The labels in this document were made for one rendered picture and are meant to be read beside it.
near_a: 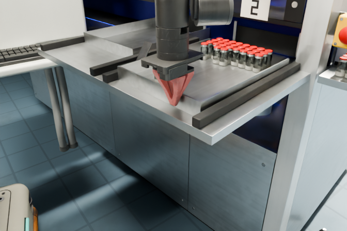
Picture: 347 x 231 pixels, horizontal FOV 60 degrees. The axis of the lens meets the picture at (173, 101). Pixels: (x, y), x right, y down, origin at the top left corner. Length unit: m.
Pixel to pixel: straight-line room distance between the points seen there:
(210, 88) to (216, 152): 0.49
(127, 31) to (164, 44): 0.65
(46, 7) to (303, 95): 1.01
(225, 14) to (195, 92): 0.21
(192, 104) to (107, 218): 1.10
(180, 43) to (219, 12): 0.08
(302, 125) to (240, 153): 0.26
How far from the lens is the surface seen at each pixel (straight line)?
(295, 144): 0.94
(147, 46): 0.82
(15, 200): 1.39
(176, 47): 0.51
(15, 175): 1.99
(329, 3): 0.80
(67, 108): 1.63
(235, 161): 1.10
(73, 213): 1.65
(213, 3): 0.51
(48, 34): 1.38
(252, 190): 1.12
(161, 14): 0.50
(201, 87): 0.68
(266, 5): 0.86
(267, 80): 0.71
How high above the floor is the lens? 1.17
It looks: 27 degrees down
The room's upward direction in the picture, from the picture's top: straight up
